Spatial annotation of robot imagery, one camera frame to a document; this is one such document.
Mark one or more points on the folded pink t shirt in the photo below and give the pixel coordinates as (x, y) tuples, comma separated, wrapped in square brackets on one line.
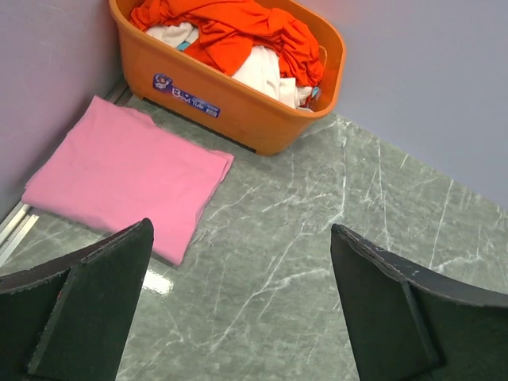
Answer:
[(116, 167)]

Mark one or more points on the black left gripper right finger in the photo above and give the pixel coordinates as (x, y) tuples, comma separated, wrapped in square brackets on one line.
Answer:
[(407, 322)]

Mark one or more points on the teal garment in tub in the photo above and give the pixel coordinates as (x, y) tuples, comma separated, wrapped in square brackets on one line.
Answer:
[(183, 46)]

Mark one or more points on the white cream garment in tub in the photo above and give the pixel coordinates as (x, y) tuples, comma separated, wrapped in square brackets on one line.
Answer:
[(260, 70)]

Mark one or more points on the orange plastic laundry tub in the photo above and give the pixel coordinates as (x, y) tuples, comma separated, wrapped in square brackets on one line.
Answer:
[(173, 80)]

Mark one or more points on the orange t shirt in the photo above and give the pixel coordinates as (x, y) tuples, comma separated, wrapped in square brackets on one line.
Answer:
[(228, 30)]

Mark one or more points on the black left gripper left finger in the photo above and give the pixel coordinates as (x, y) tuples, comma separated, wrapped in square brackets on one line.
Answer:
[(69, 318)]

